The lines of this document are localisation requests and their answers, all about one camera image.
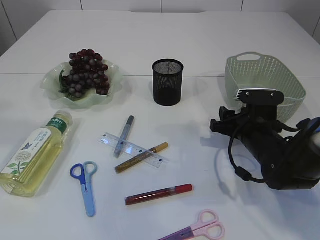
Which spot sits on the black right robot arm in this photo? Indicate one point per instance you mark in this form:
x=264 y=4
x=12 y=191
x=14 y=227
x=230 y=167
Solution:
x=289 y=157

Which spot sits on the clear plastic ruler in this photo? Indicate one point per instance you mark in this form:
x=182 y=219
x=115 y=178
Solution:
x=128 y=147

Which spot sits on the gold glitter marker pen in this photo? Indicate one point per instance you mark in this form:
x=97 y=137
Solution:
x=149 y=156

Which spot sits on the purple artificial grape bunch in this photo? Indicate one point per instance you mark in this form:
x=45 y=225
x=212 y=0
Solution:
x=87 y=72

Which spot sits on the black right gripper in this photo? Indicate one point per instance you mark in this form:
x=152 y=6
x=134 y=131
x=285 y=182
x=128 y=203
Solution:
x=256 y=125

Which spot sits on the pink purple safety scissors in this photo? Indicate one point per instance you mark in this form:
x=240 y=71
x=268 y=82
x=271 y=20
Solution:
x=207 y=219

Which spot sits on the green plastic woven basket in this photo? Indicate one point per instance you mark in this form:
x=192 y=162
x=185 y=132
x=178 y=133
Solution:
x=255 y=70

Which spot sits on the silver glitter marker pen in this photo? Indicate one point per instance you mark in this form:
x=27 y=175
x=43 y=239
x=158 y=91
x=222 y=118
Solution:
x=124 y=136

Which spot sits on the green ruffled glass plate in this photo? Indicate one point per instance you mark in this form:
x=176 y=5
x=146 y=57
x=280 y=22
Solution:
x=50 y=84

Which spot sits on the black mesh pen holder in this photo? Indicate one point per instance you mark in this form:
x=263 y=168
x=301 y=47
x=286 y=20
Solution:
x=167 y=81

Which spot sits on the red glitter marker pen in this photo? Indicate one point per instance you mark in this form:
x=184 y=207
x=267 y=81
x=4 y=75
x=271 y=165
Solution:
x=158 y=194

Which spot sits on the yellow tea drink bottle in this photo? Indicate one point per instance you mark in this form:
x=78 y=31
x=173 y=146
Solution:
x=29 y=166

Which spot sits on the blue safety scissors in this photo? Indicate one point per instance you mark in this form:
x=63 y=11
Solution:
x=84 y=172

